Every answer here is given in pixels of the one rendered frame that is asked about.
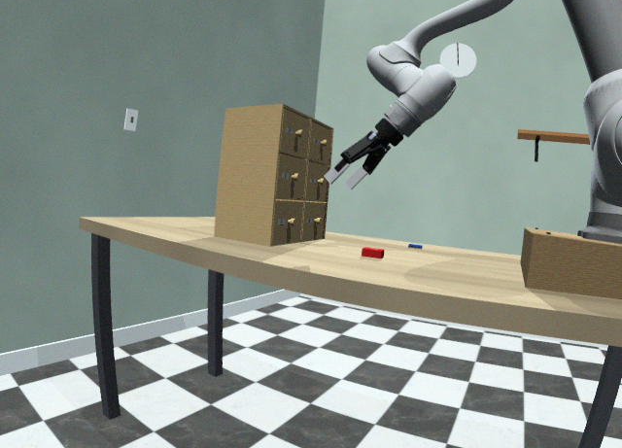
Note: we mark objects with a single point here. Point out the brown wooden drawer front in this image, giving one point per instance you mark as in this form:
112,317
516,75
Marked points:
295,125
290,184
287,221
320,142
314,220
316,188

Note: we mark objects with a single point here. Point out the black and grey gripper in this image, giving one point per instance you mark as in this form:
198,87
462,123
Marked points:
386,134

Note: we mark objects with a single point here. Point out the small wooden chest of drawers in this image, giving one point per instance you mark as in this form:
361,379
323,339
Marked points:
248,174

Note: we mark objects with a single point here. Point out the red nine-volt battery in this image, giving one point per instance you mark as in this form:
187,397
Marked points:
374,253

